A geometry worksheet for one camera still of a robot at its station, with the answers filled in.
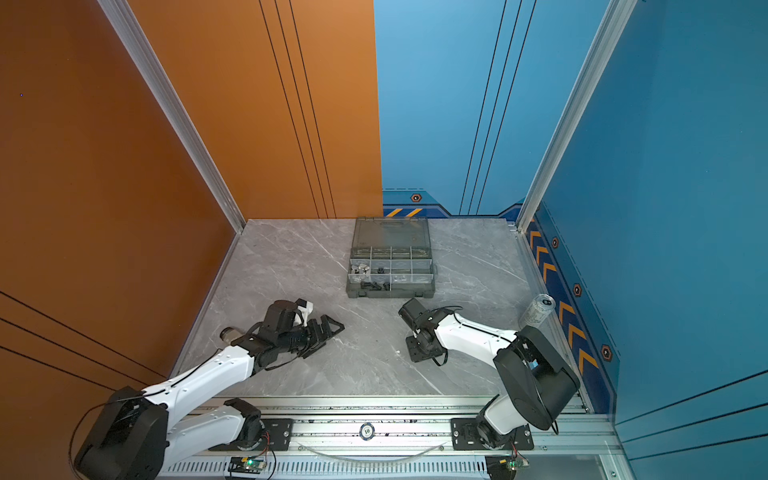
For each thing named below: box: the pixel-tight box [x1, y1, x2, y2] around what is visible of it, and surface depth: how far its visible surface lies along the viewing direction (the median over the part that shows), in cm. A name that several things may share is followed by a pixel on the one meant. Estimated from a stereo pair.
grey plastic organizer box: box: [346, 217, 435, 298], surface depth 107 cm
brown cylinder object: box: [220, 327, 243, 345], surface depth 89 cm
